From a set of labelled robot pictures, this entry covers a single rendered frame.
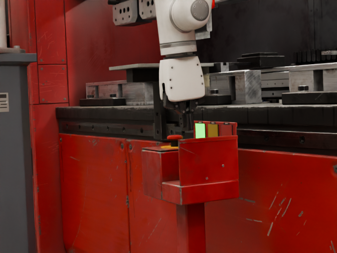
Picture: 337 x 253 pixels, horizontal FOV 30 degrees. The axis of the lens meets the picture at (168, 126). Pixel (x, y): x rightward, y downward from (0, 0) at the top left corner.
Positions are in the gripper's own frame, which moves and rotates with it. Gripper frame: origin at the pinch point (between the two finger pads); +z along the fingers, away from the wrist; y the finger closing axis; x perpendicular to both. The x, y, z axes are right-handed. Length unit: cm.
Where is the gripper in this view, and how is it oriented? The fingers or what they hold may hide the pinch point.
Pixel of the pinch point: (186, 122)
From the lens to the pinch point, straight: 147.1
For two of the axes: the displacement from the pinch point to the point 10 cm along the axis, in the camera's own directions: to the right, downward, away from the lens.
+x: 4.7, 0.3, -8.8
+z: 1.2, 9.9, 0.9
